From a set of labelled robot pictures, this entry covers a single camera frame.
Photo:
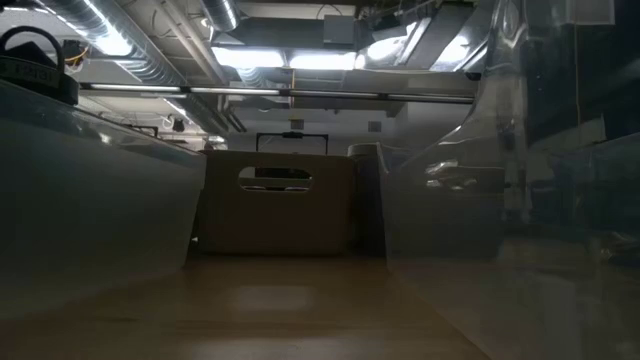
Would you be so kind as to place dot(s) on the clear plastic bin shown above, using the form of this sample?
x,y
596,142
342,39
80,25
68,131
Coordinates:
x,y
450,225
75,210

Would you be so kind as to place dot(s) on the horizontal ceiling pipe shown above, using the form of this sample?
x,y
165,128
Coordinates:
x,y
235,91

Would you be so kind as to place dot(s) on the ceiling light panel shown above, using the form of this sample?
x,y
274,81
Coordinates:
x,y
322,61
250,57

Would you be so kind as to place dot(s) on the grey ceiling box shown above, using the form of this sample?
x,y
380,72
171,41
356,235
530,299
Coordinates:
x,y
339,30

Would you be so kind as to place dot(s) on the large silver ceiling duct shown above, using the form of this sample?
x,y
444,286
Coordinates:
x,y
150,65

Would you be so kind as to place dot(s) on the silver spiral ceiling duct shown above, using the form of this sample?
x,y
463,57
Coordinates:
x,y
222,15

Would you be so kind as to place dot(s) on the black rectangular stand frame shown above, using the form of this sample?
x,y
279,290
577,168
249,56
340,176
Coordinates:
x,y
292,134

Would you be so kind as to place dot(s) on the grey wall plate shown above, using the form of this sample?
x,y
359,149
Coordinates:
x,y
297,124

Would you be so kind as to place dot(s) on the silver rectangular ceiling duct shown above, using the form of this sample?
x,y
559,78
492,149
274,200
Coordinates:
x,y
425,45

